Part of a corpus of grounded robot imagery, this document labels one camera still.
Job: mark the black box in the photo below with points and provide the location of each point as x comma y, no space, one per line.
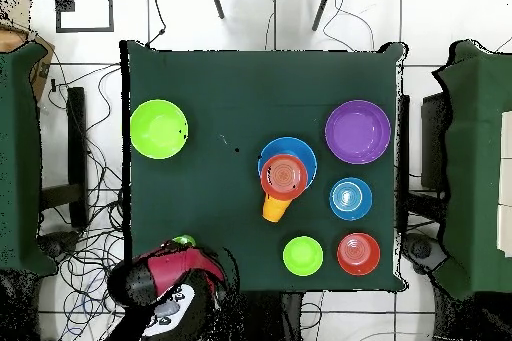
434,137

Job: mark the brown cardboard box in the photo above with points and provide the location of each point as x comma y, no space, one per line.
40,65

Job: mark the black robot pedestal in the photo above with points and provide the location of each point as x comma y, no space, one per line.
276,317

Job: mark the dark green tablecloth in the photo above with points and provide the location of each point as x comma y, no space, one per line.
200,197

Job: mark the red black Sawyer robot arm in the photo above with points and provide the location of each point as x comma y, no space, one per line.
168,273

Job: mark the large green bowl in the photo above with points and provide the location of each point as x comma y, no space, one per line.
158,129

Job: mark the grey stand base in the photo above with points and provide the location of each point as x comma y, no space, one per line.
58,243
422,251

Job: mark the large blue bowl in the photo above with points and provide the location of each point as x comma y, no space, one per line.
292,145

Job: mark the black floor stand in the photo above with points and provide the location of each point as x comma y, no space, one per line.
78,137

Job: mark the black tripod leg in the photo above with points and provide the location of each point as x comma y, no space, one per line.
323,7
216,1

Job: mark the small light green bowl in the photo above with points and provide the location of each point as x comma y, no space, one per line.
302,256

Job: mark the green cloth side table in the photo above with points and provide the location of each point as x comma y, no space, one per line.
476,177
18,157

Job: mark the orange bowl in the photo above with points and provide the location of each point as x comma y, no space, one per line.
358,254
284,177

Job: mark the purple bowl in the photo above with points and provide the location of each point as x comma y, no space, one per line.
358,132

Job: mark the orange-yellow stepped cup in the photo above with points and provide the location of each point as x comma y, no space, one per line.
274,210

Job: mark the small blue bowl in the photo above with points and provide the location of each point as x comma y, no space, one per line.
351,198

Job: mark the green stepped cup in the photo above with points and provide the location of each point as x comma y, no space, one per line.
184,240

